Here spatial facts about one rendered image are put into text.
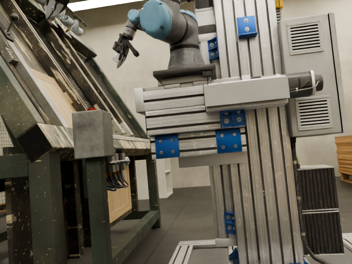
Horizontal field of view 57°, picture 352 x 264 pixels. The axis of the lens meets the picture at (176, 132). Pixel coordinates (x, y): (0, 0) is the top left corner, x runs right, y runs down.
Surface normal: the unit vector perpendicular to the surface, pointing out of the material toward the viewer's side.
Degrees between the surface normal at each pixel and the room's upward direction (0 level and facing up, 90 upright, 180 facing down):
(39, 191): 90
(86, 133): 90
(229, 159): 90
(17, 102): 90
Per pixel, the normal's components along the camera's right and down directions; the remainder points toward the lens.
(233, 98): -0.15, -0.05
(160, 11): -0.55, 0.12
